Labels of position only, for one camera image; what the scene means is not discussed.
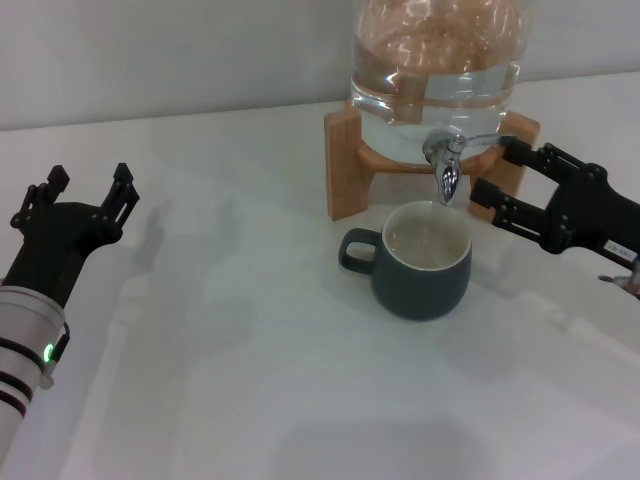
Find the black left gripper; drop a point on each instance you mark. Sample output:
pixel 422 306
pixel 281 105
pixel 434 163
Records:
pixel 55 240

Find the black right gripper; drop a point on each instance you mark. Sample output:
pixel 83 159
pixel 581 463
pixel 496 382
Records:
pixel 590 215

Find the chrome faucet with lever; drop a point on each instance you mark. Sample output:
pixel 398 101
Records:
pixel 450 177

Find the dark cup with white inside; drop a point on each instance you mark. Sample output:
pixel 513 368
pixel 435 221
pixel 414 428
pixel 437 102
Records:
pixel 420 295

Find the glass water jar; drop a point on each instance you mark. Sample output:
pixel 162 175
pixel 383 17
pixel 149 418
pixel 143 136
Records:
pixel 440 75

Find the wooden jar stand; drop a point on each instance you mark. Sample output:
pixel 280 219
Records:
pixel 345 165

